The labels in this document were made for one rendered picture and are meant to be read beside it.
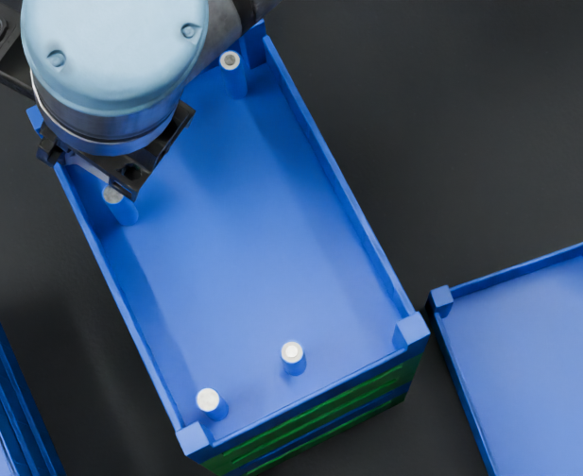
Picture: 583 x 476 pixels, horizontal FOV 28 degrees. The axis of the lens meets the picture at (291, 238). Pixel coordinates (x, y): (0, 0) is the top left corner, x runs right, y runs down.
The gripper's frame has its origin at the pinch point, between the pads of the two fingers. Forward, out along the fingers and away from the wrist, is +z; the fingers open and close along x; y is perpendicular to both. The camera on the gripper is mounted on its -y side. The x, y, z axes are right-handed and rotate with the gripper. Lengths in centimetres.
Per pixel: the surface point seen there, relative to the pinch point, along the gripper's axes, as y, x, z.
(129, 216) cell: 7.0, -3.2, 1.9
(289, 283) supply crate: 20.7, -0.4, 0.7
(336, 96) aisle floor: 16.7, 25.7, 35.4
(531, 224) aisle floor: 42, 25, 29
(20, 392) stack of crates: 7.2, -20.9, 32.1
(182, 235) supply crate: 11.4, -1.8, 3.2
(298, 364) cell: 23.9, -6.0, -5.9
